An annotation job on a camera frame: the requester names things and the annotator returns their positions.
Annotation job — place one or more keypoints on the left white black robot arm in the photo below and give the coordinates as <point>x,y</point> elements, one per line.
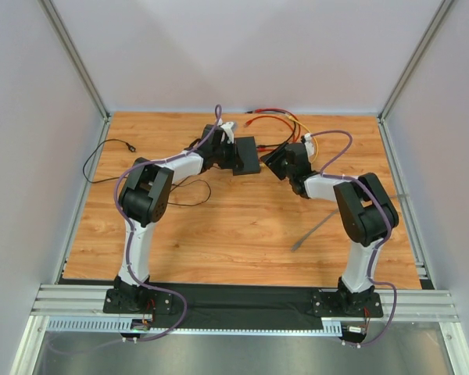
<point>142,193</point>

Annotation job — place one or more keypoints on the black network switch box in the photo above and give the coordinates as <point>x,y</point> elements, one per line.
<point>246,159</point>

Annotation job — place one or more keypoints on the front aluminium rail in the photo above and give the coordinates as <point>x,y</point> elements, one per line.
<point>87,300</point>

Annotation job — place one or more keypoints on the grey slotted cable duct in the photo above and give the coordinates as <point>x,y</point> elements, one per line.
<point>129,326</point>

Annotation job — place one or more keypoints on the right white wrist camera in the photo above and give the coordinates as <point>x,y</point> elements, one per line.
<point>308,141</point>

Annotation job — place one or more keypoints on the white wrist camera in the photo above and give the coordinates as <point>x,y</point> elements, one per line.
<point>308,141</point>
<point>229,129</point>

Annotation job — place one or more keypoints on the aluminium frame post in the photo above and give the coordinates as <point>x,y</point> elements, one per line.
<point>62,33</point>
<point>436,21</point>

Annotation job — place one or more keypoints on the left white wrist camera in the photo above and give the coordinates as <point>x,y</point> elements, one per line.
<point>229,129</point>

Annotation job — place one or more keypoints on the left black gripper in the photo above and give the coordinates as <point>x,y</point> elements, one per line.
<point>238,155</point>

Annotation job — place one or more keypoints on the black cloth strip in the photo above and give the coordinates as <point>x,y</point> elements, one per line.
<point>244,307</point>

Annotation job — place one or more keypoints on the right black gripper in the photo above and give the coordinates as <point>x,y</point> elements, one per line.
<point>281,164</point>

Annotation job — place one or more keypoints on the right aluminium frame post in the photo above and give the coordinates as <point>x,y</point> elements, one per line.
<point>436,21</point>

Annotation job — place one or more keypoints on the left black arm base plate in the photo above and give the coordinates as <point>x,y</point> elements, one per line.
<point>136,301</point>

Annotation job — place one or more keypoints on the left aluminium frame post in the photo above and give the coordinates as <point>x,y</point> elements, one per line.
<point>62,33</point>

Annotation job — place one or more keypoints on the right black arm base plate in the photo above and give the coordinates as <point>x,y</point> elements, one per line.
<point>344,304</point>

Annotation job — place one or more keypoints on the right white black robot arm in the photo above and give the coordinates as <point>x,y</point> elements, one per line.
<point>366,210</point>

